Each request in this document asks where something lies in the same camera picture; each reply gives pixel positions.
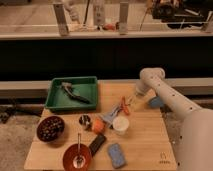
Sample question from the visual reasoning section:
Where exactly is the yellow banana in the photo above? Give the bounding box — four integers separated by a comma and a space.
126, 99, 134, 109

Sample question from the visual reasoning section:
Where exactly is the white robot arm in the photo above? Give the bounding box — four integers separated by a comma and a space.
135, 67, 213, 171

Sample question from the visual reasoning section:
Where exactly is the red bowl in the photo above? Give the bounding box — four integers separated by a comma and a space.
63, 144, 92, 171

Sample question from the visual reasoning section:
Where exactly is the dark bowl with beans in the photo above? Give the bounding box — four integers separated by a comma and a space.
37, 116, 65, 142

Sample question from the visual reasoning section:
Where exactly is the orange carrot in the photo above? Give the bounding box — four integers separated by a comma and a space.
121, 97, 130, 115

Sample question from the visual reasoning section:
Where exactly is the blue cloth ball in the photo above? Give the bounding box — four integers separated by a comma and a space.
149, 96, 164, 108

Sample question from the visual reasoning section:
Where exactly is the white cup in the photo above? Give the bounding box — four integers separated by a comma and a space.
113, 116, 129, 135

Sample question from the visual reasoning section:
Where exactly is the wooden table board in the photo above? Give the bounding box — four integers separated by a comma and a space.
24, 83, 176, 171

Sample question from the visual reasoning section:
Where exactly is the orange round fruit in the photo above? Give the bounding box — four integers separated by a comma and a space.
92, 118, 105, 134

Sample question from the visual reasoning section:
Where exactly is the black rectangular block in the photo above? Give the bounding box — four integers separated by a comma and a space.
89, 134, 106, 156

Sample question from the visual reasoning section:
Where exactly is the small dark can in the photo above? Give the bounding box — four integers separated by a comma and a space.
79, 114, 92, 130

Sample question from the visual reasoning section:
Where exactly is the green plastic tray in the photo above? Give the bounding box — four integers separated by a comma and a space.
45, 76, 98, 112

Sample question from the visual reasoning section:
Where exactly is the blue sponge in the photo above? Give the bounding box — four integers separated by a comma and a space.
107, 143, 126, 169

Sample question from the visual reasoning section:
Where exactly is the dark tool in tray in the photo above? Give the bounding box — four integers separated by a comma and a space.
61, 82, 90, 104

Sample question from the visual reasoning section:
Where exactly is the metal spoon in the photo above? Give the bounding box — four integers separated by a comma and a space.
75, 134, 84, 168

